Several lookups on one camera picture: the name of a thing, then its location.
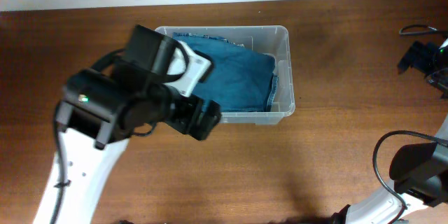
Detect dark blue jeans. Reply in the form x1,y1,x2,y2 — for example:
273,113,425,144
173,32,278,112

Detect clear plastic storage bin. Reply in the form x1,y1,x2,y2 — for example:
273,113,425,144
155,25,295,125

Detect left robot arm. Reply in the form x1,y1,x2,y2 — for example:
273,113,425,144
34,25,221,223

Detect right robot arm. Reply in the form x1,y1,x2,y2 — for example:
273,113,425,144
329,41,447,224

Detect right black cable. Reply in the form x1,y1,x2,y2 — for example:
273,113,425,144
371,23,448,224

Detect left white camera box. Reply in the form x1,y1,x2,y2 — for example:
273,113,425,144
167,41,214,97

